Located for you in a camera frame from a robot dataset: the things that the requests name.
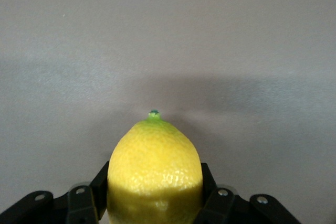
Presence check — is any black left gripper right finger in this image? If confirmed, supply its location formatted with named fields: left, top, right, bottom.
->
left=193, top=162, right=303, bottom=224

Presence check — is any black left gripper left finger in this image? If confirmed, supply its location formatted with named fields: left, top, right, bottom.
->
left=0, top=160, right=110, bottom=224

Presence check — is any yellow lemon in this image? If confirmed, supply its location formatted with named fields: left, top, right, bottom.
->
left=106, top=109, right=204, bottom=224

